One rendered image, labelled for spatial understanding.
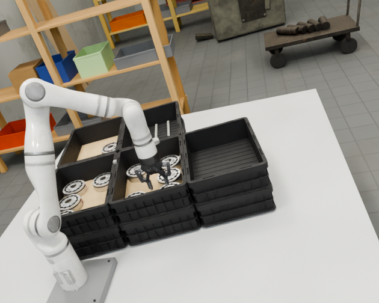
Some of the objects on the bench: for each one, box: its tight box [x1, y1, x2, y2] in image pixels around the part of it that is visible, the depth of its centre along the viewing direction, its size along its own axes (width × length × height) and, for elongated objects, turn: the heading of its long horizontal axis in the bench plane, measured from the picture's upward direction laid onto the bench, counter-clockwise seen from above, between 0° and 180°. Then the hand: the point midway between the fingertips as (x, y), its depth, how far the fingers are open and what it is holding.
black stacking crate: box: [193, 179, 276, 227], centre depth 165 cm, size 40×30×12 cm
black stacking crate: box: [69, 218, 128, 259], centre depth 169 cm, size 40×30×12 cm
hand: (158, 184), depth 150 cm, fingers open, 5 cm apart
